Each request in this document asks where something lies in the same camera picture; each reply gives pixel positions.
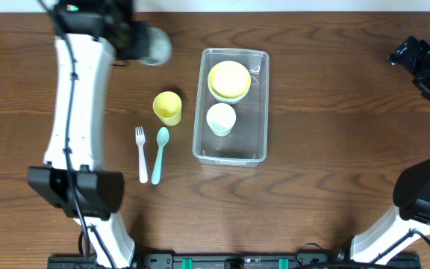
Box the grey plastic cup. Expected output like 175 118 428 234
138 27 172 66

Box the yellow plastic bowl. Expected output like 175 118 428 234
208 61 251 99

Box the cream plastic cup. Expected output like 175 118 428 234
206 103 237 137

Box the white plastic bowl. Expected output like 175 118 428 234
210 90 249 105

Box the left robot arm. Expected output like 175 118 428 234
28 1 149 268

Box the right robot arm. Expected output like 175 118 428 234
342 37 430 265

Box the clear plastic container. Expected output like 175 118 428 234
193 48 270 167

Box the yellow plastic cup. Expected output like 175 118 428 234
152 91 182 126

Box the pink plastic fork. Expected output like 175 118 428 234
135 126 149 184

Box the teal plastic spoon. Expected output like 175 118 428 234
151 127 169 185

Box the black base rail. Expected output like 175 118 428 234
46 248 422 269

